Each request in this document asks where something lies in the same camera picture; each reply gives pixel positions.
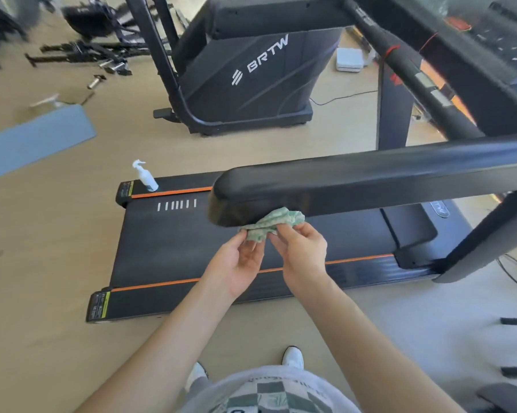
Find person's left hand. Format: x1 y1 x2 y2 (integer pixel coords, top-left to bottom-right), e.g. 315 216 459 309
204 230 266 300

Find person's right hand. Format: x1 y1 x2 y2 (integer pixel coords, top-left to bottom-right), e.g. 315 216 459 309
268 222 329 291

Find green cleaning cloth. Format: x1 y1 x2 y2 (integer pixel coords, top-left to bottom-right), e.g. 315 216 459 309
240 206 306 244

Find person's right forearm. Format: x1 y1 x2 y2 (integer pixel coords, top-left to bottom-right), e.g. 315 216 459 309
284 277 467 413

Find person's left forearm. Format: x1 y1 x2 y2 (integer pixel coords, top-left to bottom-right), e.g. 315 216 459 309
75 279 237 413

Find black treadmill with orange stripes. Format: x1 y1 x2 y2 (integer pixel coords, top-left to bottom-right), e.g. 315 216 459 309
85 0 517 324

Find white spray bottle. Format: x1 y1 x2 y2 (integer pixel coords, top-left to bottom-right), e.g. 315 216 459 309
132 159 159 192

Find person's white right shoe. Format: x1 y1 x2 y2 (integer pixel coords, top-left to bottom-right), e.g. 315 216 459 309
282 346 305 371

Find person's white shoe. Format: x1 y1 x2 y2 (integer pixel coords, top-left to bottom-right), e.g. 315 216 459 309
282 346 305 371
185 362 209 393

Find person's white left shoe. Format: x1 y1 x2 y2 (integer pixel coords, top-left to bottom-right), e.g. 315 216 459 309
185 362 209 393

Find person's white checkered shirt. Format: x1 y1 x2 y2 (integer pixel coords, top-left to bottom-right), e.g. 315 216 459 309
179 365 362 413

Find black stair climber machine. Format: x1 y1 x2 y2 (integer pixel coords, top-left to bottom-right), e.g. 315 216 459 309
123 0 359 137

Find white flat box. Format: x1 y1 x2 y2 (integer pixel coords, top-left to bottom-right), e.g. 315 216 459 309
336 48 366 73

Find blue exercise mat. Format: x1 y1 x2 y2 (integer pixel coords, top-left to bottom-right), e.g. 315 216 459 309
0 104 97 184

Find black folded equipment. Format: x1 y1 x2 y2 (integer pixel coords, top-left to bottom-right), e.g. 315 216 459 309
0 0 42 71

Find black power cable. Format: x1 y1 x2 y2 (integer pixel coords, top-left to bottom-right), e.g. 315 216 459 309
309 90 379 106

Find black cable bundle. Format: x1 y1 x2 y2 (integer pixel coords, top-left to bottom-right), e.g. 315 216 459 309
495 253 517 293

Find black exercise frame parts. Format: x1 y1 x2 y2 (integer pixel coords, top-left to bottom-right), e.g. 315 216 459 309
25 38 173 77

